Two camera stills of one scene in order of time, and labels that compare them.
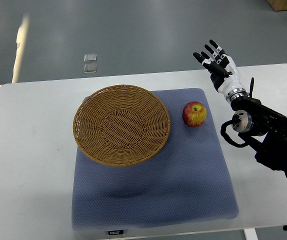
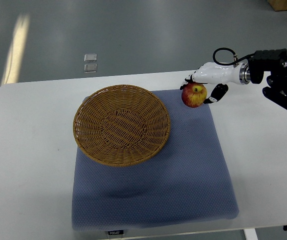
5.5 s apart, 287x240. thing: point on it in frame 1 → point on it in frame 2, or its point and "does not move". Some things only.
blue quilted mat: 187,182 does not move
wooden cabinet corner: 278,5 does not move
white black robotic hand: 224,73 → 216,73
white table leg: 250,234 does not move
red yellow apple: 194,114 → 194,94
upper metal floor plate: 90,57 does not move
